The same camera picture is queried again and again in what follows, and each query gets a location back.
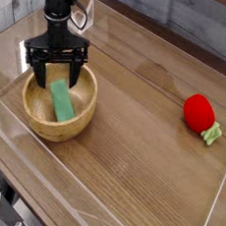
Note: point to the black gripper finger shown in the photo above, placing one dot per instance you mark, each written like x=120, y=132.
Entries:
x=40, y=73
x=74, y=73

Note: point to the red plush strawberry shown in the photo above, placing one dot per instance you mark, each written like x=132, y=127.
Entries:
x=199, y=117

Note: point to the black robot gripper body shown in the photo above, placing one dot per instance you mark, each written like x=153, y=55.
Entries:
x=57, y=45

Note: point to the brown wooden bowl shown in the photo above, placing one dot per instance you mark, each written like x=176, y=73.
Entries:
x=39, y=108

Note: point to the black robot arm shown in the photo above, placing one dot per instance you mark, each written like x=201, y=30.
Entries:
x=59, y=9

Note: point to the clear acrylic tray wall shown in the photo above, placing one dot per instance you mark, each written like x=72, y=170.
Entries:
x=61, y=194

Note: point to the green foam stick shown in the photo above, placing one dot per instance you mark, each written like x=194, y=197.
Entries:
x=62, y=102

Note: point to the black metal table bracket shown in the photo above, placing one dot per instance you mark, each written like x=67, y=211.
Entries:
x=8, y=215

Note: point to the clear acrylic corner bracket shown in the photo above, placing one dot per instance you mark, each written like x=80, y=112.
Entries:
x=82, y=19

